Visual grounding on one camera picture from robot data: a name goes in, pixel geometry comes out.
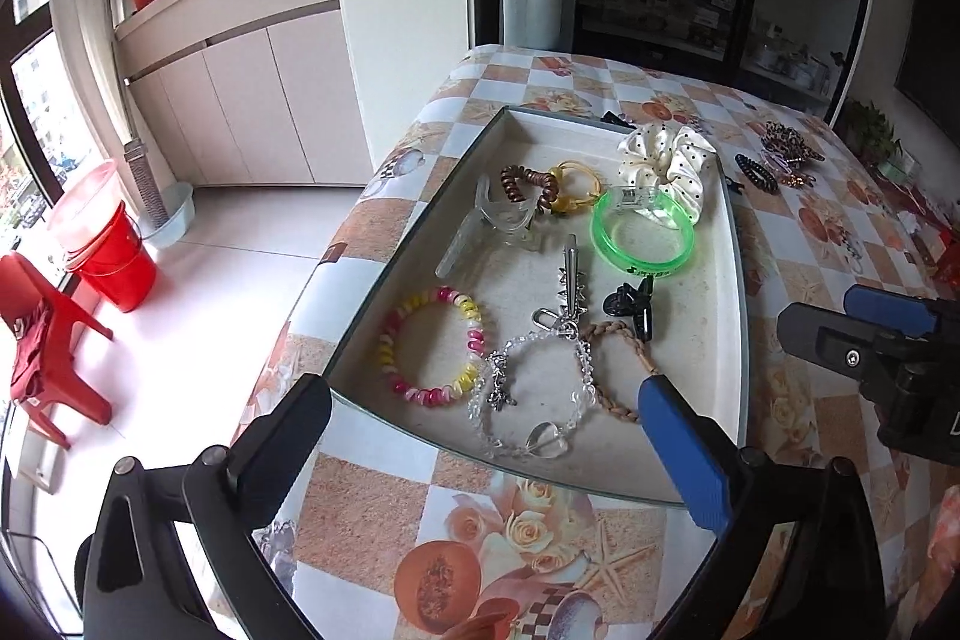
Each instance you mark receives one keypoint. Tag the silver star hair clip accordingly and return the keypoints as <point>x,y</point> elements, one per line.
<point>570,280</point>

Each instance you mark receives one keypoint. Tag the black flat hair clip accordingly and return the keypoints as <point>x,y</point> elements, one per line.
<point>615,120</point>

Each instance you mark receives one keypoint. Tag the clear hair claw clip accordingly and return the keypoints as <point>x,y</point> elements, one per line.
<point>495,216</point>

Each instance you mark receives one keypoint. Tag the checkered printed tablecloth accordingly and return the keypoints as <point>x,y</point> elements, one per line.
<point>375,490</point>

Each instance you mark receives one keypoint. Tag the light blue basin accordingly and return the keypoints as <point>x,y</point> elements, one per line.
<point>176,212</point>

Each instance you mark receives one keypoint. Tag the dark green tray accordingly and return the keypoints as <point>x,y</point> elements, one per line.
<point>675,310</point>

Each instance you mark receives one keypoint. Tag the small black hair clip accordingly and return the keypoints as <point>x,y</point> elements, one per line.
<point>732,186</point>

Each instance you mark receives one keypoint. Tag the white polka dot scrunchie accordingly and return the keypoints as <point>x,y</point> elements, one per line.
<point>675,156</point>

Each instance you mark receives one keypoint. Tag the red plastic chair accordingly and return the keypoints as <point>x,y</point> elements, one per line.
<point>67,329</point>

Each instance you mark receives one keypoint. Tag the red plastic bucket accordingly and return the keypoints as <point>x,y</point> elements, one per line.
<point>112,272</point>

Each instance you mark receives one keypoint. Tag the pink translucent basin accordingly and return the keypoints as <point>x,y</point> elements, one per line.
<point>82,197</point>

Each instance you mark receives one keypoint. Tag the white green box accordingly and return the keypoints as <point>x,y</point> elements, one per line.
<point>900,166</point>

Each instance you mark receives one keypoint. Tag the white cabinet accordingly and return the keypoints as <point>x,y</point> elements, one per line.
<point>247,100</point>

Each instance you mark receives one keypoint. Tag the leopard print scrunchie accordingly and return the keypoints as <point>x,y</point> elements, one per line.
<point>787,136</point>

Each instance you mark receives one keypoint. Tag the green translucent bangle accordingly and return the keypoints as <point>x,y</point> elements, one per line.
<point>607,242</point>

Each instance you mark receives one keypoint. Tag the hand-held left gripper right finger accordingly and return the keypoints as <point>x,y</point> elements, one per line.
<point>682,452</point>

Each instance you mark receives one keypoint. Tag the small clear hair clip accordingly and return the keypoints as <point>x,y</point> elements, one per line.
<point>630,197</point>

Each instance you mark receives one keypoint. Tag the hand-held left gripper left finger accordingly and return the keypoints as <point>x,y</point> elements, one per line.
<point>285,445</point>

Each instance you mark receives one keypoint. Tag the green potted plant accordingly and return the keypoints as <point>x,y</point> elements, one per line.
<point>870,130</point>

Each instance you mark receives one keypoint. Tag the black claw clip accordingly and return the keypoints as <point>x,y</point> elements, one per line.
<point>626,302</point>

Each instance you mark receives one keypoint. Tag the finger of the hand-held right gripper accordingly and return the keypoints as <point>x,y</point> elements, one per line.
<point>885,308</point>
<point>817,340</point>

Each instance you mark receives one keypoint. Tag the red cloth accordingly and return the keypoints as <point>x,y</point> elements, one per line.
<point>30,355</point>

